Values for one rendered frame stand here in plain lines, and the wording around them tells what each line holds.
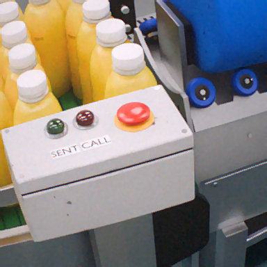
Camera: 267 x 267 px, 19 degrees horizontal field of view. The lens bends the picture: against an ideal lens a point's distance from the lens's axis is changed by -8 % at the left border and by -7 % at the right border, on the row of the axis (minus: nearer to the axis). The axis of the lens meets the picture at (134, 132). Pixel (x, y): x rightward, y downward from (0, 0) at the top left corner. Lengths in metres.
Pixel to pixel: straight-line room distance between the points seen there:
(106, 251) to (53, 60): 0.37
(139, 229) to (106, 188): 0.23
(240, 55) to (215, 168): 0.19
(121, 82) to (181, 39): 0.19
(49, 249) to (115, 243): 0.13
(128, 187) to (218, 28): 0.29
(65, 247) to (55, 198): 0.23
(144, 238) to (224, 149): 0.19
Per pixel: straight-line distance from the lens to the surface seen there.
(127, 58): 1.00
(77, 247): 1.10
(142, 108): 0.90
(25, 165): 0.87
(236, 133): 1.22
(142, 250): 1.15
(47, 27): 1.22
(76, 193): 0.88
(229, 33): 1.09
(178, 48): 1.19
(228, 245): 1.44
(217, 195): 1.29
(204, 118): 1.19
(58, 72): 1.27
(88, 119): 0.90
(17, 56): 1.04
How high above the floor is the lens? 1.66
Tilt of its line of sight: 39 degrees down
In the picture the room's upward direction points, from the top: 6 degrees counter-clockwise
